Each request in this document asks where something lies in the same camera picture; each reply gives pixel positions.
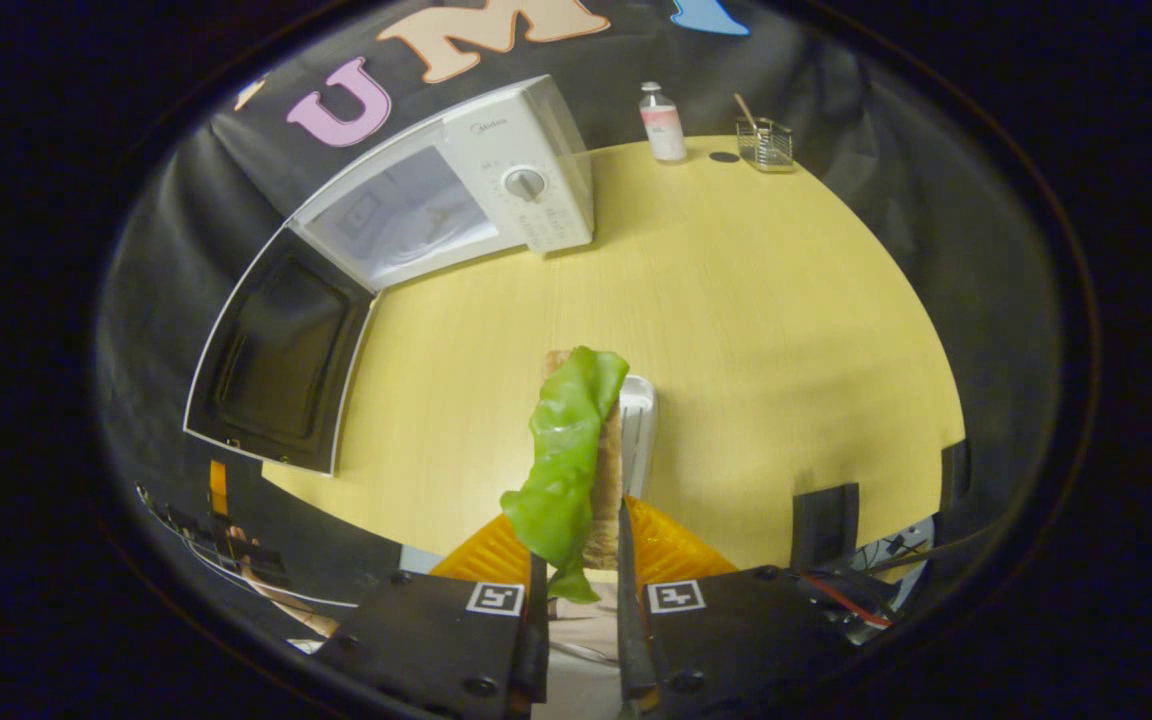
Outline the clear glass holder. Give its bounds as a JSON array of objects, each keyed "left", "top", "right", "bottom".
[{"left": 736, "top": 117, "right": 795, "bottom": 173}]

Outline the black chair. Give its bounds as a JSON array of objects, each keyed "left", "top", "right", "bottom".
[
  {"left": 791, "top": 483, "right": 860, "bottom": 573},
  {"left": 939, "top": 438, "right": 973, "bottom": 521}
]

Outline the light beige cloth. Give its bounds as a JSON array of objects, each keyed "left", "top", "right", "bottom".
[{"left": 548, "top": 585, "right": 625, "bottom": 720}]

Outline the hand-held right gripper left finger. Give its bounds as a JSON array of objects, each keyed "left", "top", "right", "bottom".
[{"left": 311, "top": 510, "right": 549, "bottom": 720}]

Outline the white plastic tray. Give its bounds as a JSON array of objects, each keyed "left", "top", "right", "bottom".
[{"left": 619, "top": 375, "right": 658, "bottom": 499}]

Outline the white microwave oven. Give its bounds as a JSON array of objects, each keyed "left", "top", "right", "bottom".
[{"left": 184, "top": 75, "right": 595, "bottom": 476}]

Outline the lettuce sandwich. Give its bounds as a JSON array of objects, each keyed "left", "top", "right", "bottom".
[{"left": 499, "top": 345, "right": 632, "bottom": 604}]

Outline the small pink label bottle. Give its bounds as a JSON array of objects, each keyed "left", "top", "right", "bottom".
[{"left": 639, "top": 82, "right": 688, "bottom": 164}]

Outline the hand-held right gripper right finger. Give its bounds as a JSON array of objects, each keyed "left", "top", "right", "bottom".
[{"left": 616, "top": 495, "right": 857, "bottom": 720}]

